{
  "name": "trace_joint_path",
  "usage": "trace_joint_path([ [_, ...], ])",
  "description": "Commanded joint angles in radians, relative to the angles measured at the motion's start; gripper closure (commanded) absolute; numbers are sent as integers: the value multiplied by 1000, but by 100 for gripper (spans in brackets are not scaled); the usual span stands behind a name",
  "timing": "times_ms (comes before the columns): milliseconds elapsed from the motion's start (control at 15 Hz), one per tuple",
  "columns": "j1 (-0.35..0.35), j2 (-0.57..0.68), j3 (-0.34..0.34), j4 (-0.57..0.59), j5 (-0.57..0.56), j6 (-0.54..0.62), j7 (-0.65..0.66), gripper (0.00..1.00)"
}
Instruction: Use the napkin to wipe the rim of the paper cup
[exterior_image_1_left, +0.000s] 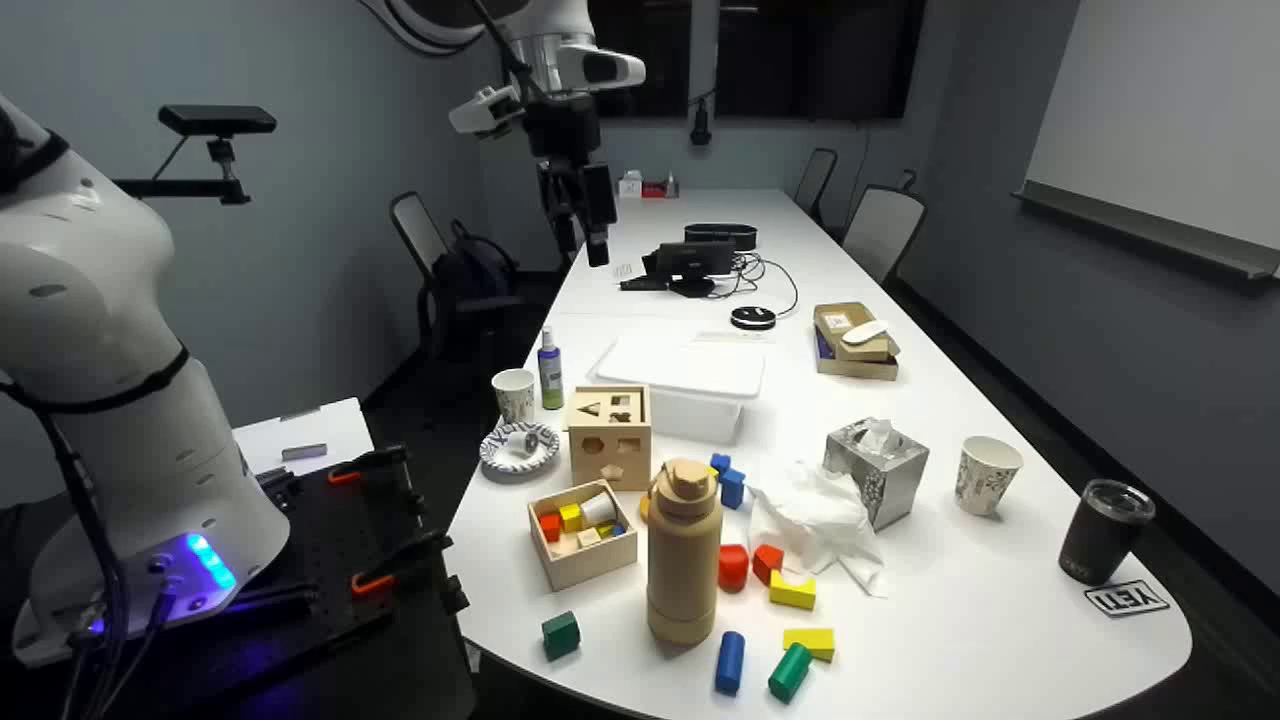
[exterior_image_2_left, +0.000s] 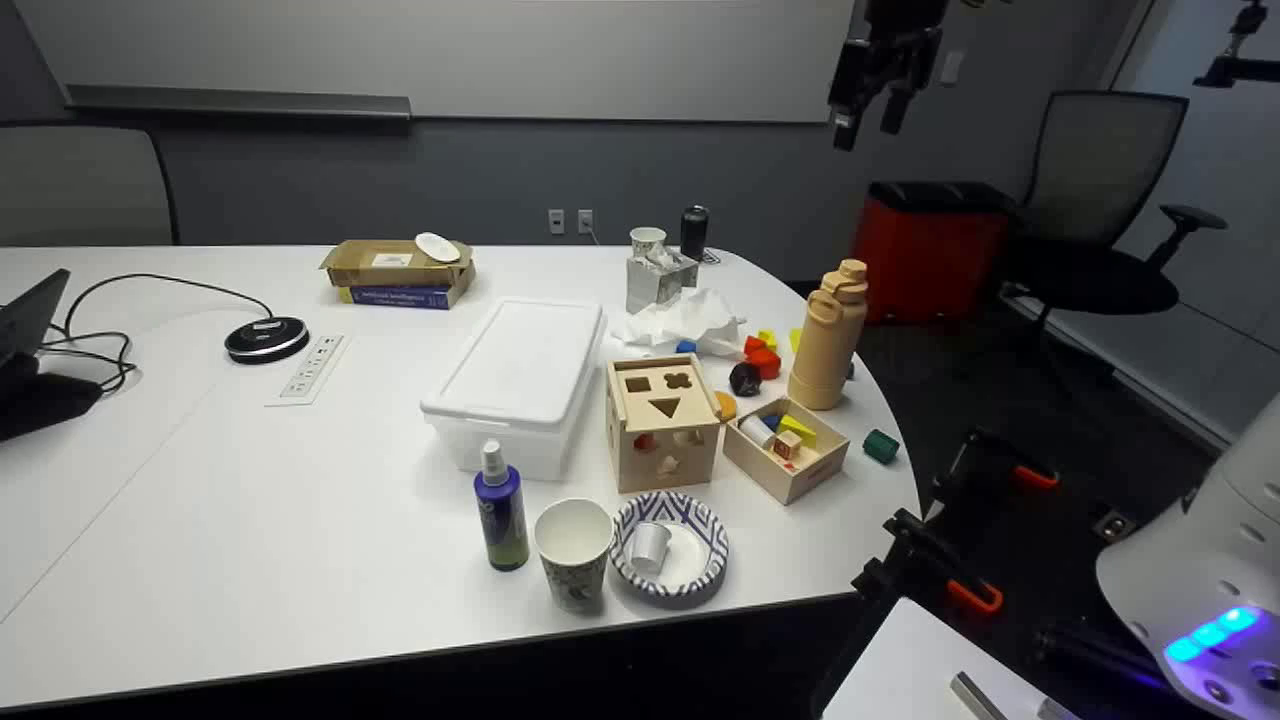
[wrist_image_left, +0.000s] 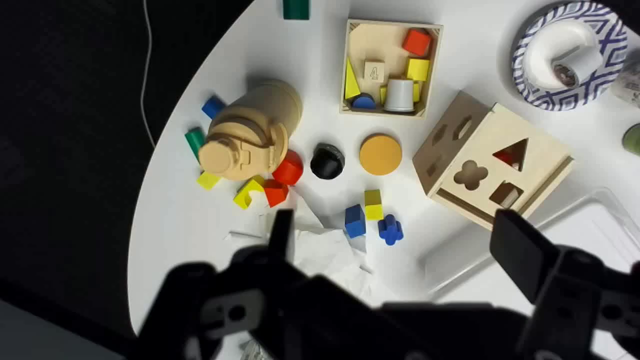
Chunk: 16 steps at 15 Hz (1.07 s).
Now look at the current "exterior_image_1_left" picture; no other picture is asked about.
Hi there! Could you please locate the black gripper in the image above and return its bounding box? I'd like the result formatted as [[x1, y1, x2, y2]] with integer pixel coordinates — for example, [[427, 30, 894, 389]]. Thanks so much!
[[539, 160, 616, 270]]

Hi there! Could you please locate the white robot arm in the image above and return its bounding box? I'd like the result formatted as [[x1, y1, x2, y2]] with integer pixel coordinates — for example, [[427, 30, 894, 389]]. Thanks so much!
[[0, 0, 648, 668]]

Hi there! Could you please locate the patterned paper cup right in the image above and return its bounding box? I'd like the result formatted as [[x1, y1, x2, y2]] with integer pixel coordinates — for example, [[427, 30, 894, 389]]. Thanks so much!
[[957, 436, 1023, 516]]

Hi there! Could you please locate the green glue bottle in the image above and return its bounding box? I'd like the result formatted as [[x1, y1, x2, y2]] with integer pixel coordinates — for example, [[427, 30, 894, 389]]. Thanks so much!
[[536, 328, 565, 411]]

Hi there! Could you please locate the black chair left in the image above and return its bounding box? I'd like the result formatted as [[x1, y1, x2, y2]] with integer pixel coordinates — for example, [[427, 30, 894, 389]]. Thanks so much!
[[387, 193, 522, 354]]

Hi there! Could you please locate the black round disc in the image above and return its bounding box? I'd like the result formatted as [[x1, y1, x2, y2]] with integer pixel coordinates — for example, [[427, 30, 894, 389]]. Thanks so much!
[[731, 304, 775, 332]]

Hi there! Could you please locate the white plastic storage bin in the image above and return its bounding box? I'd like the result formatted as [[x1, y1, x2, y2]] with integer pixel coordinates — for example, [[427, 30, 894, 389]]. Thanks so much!
[[590, 332, 767, 445]]

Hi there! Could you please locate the wooden shape sorter box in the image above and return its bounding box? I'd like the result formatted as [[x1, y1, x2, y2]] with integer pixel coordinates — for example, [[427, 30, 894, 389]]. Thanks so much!
[[565, 384, 653, 494]]

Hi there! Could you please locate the wooden box with items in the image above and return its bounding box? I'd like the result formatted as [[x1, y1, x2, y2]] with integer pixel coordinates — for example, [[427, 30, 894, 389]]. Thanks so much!
[[812, 302, 899, 381]]

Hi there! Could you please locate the grey chair right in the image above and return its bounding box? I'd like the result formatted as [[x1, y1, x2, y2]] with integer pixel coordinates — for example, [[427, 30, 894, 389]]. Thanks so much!
[[843, 185, 926, 284]]

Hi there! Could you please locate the tall wooden bottle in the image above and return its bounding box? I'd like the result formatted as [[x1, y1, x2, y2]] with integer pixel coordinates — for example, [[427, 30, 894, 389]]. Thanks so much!
[[644, 459, 724, 647]]

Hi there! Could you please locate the wooden tray with blocks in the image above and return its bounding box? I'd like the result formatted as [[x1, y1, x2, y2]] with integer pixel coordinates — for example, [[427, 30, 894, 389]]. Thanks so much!
[[527, 482, 634, 591]]

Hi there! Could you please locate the red block left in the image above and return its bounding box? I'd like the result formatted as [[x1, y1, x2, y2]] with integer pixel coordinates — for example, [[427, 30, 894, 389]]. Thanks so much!
[[715, 543, 746, 591]]

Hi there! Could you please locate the red block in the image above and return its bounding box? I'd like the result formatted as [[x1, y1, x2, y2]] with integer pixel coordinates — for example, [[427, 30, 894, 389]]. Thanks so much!
[[715, 543, 746, 591], [750, 543, 782, 584]]

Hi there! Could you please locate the crumpled white tissue pile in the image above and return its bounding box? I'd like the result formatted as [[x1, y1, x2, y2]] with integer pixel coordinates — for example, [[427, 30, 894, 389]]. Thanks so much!
[[746, 459, 883, 598]]

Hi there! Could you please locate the red block right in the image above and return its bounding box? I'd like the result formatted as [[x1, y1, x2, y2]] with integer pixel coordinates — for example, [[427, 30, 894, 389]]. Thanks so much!
[[750, 543, 782, 584]]

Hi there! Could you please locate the green block near edge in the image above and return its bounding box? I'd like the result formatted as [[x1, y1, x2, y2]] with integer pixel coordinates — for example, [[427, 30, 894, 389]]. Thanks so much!
[[539, 614, 580, 662]]

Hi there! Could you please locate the yellow block middle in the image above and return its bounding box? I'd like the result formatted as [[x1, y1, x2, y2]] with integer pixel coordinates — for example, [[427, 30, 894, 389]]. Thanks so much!
[[767, 572, 817, 614]]

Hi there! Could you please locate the yellow block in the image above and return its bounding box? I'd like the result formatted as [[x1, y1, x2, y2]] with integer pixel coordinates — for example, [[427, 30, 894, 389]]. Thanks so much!
[[767, 572, 817, 614], [782, 628, 837, 666]]

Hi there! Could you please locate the blue cylinder block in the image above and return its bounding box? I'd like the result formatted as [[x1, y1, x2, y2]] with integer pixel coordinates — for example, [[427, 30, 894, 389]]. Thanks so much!
[[713, 634, 742, 698]]

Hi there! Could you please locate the black equipment cart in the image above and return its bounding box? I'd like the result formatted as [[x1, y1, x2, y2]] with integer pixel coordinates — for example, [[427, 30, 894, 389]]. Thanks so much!
[[173, 445, 476, 720]]

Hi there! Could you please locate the yellow block front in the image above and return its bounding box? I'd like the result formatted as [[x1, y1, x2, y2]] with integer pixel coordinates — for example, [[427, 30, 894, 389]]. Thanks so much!
[[782, 628, 837, 666]]

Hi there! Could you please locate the green long block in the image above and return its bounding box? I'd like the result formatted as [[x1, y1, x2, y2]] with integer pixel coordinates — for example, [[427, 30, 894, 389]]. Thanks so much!
[[767, 646, 812, 704]]

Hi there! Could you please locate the dark metal tumbler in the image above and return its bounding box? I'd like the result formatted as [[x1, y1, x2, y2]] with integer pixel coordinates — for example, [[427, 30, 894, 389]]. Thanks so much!
[[1060, 482, 1154, 584]]

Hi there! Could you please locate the black device with cables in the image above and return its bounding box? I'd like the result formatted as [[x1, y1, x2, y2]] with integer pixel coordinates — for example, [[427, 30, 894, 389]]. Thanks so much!
[[624, 225, 767, 302]]

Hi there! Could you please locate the black camera on stand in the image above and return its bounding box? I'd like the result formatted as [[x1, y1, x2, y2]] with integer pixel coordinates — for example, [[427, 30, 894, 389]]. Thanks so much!
[[111, 102, 280, 210]]

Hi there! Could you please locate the whiteboard on wall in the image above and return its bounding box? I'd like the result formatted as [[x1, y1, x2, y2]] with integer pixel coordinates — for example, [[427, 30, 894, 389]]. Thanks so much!
[[1018, 0, 1280, 280]]

